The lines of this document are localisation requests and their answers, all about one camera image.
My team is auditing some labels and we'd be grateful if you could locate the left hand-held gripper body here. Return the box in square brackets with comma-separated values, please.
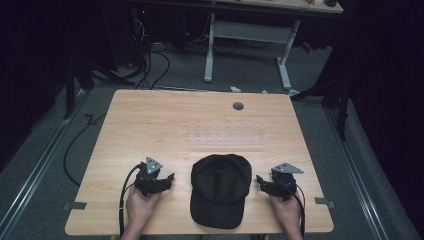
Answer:
[134, 156, 164, 198]

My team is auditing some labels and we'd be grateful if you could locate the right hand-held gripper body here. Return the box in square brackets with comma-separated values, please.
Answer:
[269, 162, 305, 202]

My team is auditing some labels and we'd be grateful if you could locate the person's right hand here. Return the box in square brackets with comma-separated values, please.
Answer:
[268, 192, 303, 236]

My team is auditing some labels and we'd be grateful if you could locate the person's left hand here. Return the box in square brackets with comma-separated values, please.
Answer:
[125, 185, 163, 236]

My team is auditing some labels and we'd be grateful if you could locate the grey tape strip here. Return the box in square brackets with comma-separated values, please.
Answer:
[314, 196, 336, 210]
[62, 201, 88, 212]

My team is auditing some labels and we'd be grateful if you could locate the black baseball cap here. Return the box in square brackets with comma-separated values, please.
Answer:
[189, 153, 253, 230]

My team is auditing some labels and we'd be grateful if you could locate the clear plastic tray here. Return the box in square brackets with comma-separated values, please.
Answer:
[187, 120, 272, 148]

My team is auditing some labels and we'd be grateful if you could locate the black metal stand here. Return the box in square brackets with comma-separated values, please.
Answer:
[62, 58, 136, 120]
[289, 75, 352, 142]

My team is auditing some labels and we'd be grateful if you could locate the white-legged desk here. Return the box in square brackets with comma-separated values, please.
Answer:
[203, 0, 345, 92]

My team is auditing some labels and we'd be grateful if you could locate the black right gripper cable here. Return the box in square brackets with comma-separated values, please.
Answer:
[286, 183, 307, 240]

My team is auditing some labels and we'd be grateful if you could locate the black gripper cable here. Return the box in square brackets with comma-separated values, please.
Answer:
[118, 163, 144, 238]
[286, 183, 307, 240]

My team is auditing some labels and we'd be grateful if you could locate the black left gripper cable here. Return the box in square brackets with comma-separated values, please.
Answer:
[118, 163, 144, 238]

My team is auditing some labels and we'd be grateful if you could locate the metal floor rail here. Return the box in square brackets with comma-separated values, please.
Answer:
[323, 107, 390, 240]
[0, 89, 87, 236]

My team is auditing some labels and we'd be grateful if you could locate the black floor cable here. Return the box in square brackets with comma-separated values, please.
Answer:
[62, 112, 108, 188]

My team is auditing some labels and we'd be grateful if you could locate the bundle of black cables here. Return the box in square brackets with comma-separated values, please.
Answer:
[127, 13, 171, 91]

